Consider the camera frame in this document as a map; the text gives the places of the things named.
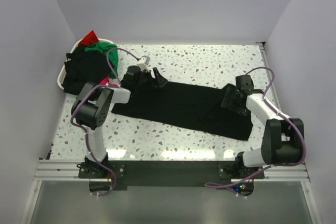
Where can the black t-shirt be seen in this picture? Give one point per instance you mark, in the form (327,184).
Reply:
(187,106)

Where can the black clothes pile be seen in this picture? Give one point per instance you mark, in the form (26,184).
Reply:
(84,66)

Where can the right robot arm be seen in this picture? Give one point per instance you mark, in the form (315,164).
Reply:
(283,138)

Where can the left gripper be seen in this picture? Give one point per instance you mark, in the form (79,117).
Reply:
(158,81)

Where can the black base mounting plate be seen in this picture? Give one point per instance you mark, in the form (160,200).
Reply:
(163,173)

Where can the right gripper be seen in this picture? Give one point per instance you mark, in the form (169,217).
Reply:
(230,93)

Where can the right side aluminium rail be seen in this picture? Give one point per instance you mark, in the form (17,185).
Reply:
(275,98)

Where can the red t-shirt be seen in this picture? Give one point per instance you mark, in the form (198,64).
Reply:
(89,39)

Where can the pink t-shirt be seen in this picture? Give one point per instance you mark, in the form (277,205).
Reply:
(107,82)

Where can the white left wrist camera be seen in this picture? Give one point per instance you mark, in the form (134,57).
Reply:
(143,62)

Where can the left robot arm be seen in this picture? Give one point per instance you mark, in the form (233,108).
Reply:
(91,107)

